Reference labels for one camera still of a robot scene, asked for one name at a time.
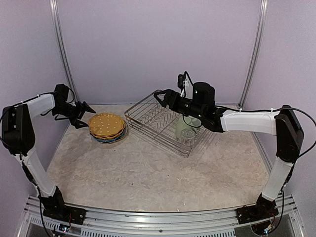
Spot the aluminium corner post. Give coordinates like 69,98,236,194
49,0,79,101
239,0,269,107

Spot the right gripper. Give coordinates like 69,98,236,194
155,88,205,119

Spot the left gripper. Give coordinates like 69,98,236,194
53,101,95,128

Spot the left aluminium corner post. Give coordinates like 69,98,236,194
49,0,79,101

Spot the cream bird pattern plate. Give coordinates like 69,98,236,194
90,123,128,144

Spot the metal wire dish rack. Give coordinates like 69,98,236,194
124,93,215,157

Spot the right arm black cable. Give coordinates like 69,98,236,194
281,105,316,158

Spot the clear glass cup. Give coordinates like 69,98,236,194
179,129,196,147

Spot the right aluminium corner post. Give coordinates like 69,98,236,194
239,0,269,107

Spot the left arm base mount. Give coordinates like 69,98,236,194
43,205,87,225

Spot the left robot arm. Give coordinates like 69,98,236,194
0,84,95,221

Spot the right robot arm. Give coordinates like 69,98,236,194
154,82,304,224

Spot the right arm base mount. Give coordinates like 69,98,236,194
236,204,279,224

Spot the blue polka dot plate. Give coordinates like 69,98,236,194
91,129,127,143

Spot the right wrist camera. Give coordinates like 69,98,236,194
177,71,193,97

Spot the pale green mug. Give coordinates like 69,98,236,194
175,116,198,139

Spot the aluminium front rail frame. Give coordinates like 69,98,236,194
15,196,306,237

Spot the yellow polka dot plate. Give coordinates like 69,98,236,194
89,127,127,140
88,113,125,136

